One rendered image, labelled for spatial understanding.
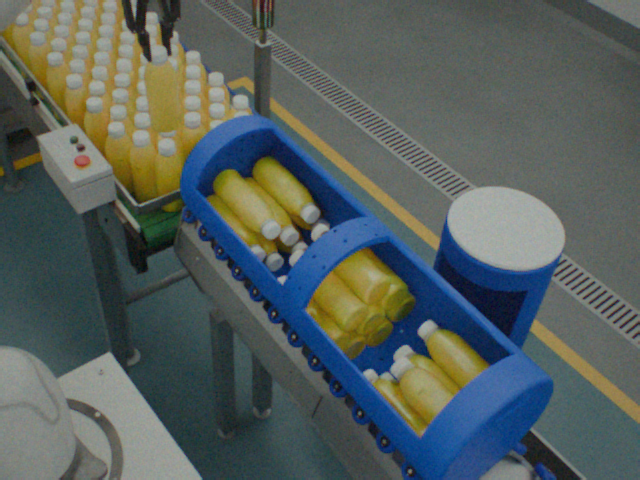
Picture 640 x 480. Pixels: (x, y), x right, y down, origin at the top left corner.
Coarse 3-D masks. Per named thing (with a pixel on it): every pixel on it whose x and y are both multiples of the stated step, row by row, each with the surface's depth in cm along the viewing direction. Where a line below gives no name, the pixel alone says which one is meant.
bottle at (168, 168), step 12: (156, 156) 184; (168, 156) 182; (180, 156) 186; (156, 168) 184; (168, 168) 183; (180, 168) 185; (156, 180) 188; (168, 180) 185; (180, 180) 188; (168, 192) 188; (168, 204) 191; (180, 204) 193
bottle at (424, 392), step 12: (408, 372) 135; (420, 372) 135; (408, 384) 134; (420, 384) 133; (432, 384) 133; (408, 396) 134; (420, 396) 132; (432, 396) 131; (444, 396) 131; (420, 408) 132; (432, 408) 130; (432, 420) 130
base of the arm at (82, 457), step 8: (80, 440) 129; (80, 448) 127; (80, 456) 126; (88, 456) 127; (72, 464) 122; (80, 464) 125; (88, 464) 125; (96, 464) 126; (104, 464) 126; (72, 472) 122; (80, 472) 124; (88, 472) 125; (96, 472) 125; (104, 472) 125
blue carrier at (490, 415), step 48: (240, 144) 174; (288, 144) 166; (192, 192) 167; (336, 192) 170; (240, 240) 156; (336, 240) 144; (384, 240) 148; (288, 288) 146; (432, 288) 154; (480, 336) 147; (480, 384) 123; (528, 384) 124; (384, 432) 136; (432, 432) 124; (480, 432) 122
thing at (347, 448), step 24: (192, 264) 188; (216, 288) 181; (240, 312) 175; (240, 336) 201; (264, 336) 170; (264, 360) 172; (288, 360) 165; (288, 384) 166; (312, 408) 161; (336, 432) 156; (336, 456) 178; (360, 456) 151; (504, 456) 148
